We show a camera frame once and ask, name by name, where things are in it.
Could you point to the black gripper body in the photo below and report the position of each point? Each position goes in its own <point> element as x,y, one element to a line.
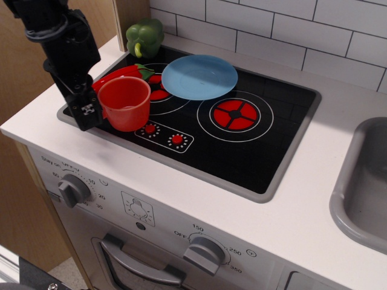
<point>71,55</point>

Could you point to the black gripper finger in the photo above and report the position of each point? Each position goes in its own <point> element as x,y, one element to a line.
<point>85,109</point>

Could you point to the red plastic cup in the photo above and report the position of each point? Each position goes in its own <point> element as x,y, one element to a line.
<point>126,103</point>

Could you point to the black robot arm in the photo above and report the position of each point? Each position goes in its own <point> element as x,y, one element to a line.
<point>43,20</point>

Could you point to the blue plastic plate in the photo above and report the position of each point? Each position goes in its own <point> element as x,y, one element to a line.
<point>199,77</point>

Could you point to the red toy chili pepper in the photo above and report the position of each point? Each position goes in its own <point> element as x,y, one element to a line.
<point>136,70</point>

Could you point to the green toy bell pepper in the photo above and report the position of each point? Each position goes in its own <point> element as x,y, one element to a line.
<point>144,38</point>

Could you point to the grey timer knob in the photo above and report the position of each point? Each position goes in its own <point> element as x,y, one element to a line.
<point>73,190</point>

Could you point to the black toy stovetop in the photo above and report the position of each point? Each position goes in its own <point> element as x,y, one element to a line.
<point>242,141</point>

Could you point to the grey temperature knob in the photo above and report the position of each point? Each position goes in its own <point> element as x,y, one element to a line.
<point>205,254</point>

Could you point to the grey toy sink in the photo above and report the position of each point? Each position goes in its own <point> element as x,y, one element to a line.
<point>358,201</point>

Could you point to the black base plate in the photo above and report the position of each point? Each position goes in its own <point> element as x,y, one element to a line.
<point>24,275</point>

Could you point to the grey oven door handle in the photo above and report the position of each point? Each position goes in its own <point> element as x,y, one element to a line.
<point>169,276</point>

